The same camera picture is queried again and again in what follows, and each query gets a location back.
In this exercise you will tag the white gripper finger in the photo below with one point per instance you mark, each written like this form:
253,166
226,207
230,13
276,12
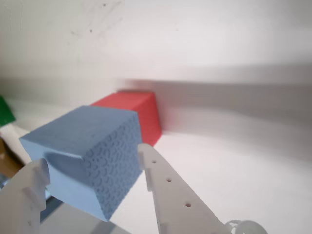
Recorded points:
17,204
175,200

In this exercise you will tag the blue foam cube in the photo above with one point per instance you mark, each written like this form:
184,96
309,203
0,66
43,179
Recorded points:
85,136

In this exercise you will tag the red foam cube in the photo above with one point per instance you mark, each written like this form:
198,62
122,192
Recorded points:
146,117

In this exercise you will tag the brown cardboard box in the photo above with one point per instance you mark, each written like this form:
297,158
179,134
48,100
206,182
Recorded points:
8,163

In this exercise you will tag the green box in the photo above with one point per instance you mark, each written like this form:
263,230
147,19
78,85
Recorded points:
5,112

